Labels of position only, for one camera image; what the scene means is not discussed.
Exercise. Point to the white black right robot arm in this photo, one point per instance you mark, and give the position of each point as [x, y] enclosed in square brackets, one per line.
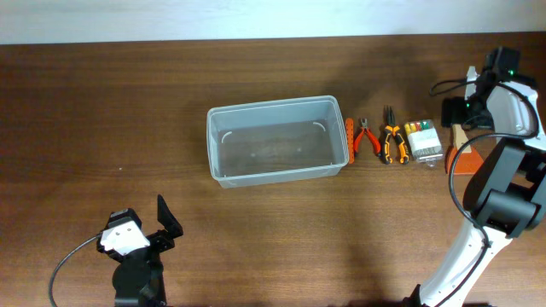
[506, 195]

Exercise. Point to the clear plastic storage container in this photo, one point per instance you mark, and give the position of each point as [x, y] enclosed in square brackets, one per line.
[276, 141]

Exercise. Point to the orange perforated plastic strip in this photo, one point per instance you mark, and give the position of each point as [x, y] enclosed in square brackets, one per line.
[349, 125]

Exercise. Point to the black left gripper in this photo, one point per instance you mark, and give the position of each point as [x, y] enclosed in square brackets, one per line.
[165, 240]

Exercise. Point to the orange black needle nose pliers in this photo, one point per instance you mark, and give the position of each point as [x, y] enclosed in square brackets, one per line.
[391, 131]

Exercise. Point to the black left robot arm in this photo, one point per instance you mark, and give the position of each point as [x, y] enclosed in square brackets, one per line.
[138, 279]

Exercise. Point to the clear pack of coloured clips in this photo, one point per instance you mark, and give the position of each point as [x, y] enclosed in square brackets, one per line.
[424, 143]

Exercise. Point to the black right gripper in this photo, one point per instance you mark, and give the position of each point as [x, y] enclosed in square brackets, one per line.
[451, 113]

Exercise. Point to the orange scraper with wooden handle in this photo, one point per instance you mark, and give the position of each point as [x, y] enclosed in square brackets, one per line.
[469, 160]

